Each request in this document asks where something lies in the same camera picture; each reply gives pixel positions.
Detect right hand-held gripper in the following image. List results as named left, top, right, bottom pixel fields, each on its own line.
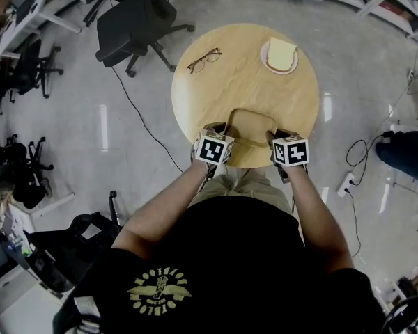
left=265, top=129, right=311, bottom=184

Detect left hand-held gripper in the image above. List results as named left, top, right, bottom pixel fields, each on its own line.
left=193, top=120, right=235, bottom=180

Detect tan wooden tray container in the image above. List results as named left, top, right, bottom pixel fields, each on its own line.
left=225, top=108, right=279, bottom=148

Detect person's right forearm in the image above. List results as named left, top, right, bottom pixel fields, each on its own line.
left=284, top=164, right=355, bottom=275

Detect person's left forearm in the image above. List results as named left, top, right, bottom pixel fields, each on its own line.
left=110, top=158, right=213, bottom=261

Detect round wooden table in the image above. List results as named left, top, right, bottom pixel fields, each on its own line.
left=171, top=22, right=320, bottom=169

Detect person's khaki trousers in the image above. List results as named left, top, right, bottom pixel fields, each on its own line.
left=189, top=167, right=293, bottom=215

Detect thin-framed eyeglasses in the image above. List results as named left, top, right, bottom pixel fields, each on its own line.
left=187, top=47, right=223, bottom=74

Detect pink round plate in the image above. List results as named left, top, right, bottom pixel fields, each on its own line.
left=260, top=40, right=300, bottom=76

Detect slice of white bread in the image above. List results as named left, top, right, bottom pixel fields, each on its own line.
left=266, top=36, right=298, bottom=72

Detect white power strip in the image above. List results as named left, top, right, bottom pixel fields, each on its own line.
left=336, top=172, right=357, bottom=198

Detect large black office chair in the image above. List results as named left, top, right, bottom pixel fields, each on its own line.
left=83, top=0, right=196, bottom=79

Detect person's black printed shirt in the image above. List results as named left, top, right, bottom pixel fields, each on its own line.
left=52, top=195, right=387, bottom=334

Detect white metal shelf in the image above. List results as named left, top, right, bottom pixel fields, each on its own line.
left=355, top=0, right=418, bottom=44

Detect black mesh office chair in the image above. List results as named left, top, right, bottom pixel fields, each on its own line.
left=23, top=190, right=123, bottom=294

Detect black swivel chair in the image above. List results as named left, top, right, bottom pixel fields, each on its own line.
left=5, top=38, right=64, bottom=100

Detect cluster of black chairs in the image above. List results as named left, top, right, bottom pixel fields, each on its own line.
left=0, top=134, right=56, bottom=210

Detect white desk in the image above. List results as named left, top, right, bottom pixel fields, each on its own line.
left=0, top=0, right=83, bottom=71

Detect white cabinet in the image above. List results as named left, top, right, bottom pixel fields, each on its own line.
left=0, top=264, right=68, bottom=334

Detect long black floor cable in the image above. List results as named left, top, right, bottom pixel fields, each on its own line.
left=109, top=64, right=185, bottom=173

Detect looped black power cable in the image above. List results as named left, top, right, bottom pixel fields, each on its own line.
left=345, top=130, right=394, bottom=259

